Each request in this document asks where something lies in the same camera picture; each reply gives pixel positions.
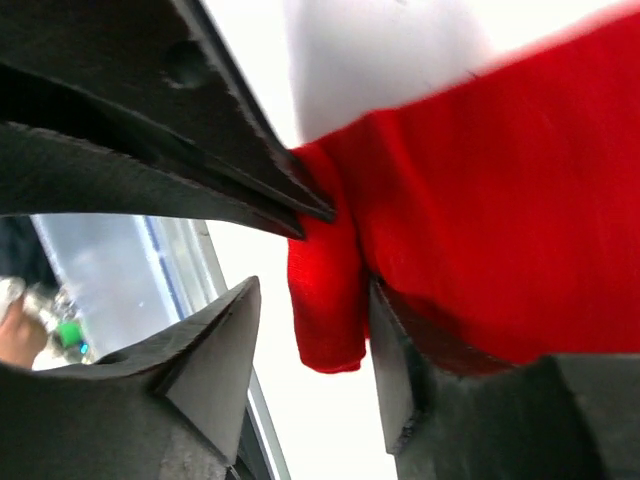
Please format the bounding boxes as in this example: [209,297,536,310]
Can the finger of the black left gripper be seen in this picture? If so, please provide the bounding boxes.
[1,66,304,239]
[1,1,334,221]

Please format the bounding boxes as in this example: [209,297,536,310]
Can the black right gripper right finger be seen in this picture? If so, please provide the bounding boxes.
[369,280,639,479]

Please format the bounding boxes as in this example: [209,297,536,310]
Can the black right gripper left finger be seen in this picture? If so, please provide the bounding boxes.
[1,277,261,479]

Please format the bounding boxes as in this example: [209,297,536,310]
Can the red Santa sock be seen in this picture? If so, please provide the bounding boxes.
[288,5,639,374]

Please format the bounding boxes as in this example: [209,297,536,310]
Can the person's hand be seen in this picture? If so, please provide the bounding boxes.
[0,296,48,369]

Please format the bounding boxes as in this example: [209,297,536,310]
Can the green circuit board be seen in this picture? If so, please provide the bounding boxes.
[55,322,89,354]

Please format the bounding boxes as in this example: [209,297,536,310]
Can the white handheld device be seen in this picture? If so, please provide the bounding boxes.
[1,277,77,333]

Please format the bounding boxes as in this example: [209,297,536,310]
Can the aluminium frame rail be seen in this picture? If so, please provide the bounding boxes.
[139,214,294,480]

